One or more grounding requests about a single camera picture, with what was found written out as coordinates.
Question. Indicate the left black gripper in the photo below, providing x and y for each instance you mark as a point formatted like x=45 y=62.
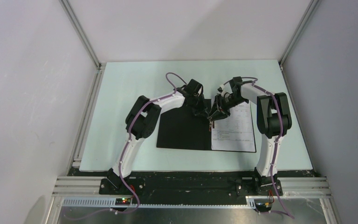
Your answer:
x=202 y=110

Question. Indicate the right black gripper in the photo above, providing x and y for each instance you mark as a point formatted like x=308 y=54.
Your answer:
x=218 y=103

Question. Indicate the metal folder clip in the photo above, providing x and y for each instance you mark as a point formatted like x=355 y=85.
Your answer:
x=211 y=126

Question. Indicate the red and black folder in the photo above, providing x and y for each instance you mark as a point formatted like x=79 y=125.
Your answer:
x=180 y=129

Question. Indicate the white table form sheet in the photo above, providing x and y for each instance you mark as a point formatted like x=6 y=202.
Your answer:
x=235 y=133

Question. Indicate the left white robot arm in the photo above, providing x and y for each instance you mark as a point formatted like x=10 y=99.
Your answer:
x=142 y=119

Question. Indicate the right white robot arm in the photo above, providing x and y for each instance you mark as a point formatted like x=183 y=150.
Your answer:
x=273 y=120

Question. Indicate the right controller board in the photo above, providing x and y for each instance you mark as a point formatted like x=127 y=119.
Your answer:
x=263 y=207

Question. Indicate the controller board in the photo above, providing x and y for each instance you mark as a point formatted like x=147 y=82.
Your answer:
x=263 y=207
x=123 y=201

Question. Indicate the left controller board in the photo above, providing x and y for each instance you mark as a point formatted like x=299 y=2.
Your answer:
x=123 y=201

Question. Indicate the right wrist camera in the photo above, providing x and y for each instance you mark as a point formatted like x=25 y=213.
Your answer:
x=222 y=92

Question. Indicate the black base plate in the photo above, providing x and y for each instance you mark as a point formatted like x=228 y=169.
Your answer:
x=194 y=188

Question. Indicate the right aluminium corner post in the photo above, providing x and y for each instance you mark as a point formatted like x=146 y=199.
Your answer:
x=308 y=14

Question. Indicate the aluminium corner post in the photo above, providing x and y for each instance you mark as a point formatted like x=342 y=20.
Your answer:
x=69 y=11
x=308 y=14

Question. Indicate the aluminium frame rail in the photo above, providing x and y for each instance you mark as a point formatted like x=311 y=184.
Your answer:
x=91 y=200

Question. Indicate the left aluminium corner post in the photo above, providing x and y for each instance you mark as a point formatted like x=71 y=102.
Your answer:
x=69 y=11

